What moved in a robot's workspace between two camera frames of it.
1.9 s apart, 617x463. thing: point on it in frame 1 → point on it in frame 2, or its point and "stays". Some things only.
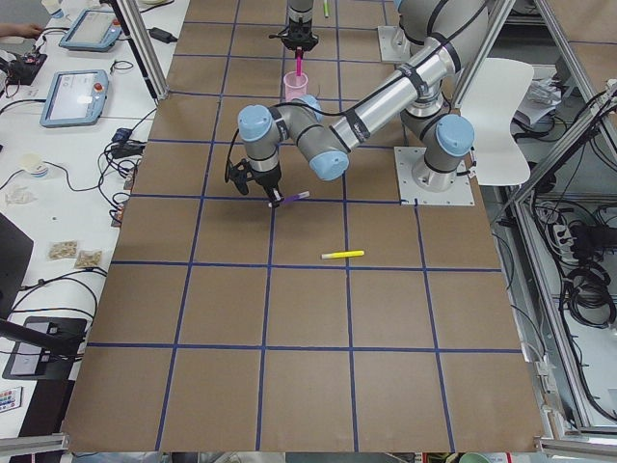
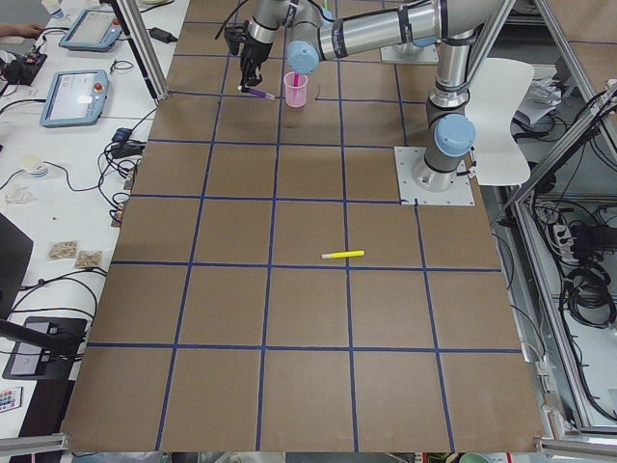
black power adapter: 161,35 stays
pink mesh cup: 295,84 stays
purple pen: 299,198 → 260,94
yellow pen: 342,254 stays
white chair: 491,90 stays
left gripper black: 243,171 → 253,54
